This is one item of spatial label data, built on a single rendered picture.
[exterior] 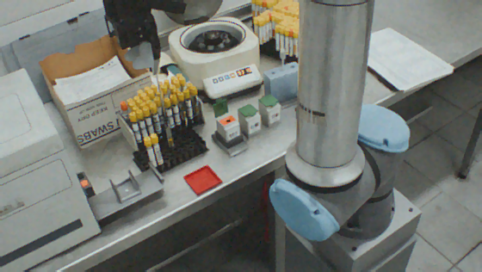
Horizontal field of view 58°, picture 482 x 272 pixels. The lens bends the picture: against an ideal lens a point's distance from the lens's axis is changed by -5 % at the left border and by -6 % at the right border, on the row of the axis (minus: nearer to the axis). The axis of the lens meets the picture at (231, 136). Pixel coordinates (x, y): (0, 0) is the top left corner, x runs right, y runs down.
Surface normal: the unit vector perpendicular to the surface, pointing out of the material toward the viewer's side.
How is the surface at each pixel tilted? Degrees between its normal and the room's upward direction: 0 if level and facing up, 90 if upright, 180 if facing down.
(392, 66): 0
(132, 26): 89
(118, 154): 0
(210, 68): 90
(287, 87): 90
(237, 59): 90
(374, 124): 9
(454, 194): 0
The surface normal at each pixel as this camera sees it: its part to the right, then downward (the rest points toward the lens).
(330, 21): -0.35, 0.62
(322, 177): -0.19, -0.09
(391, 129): 0.07, -0.79
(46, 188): 0.55, 0.52
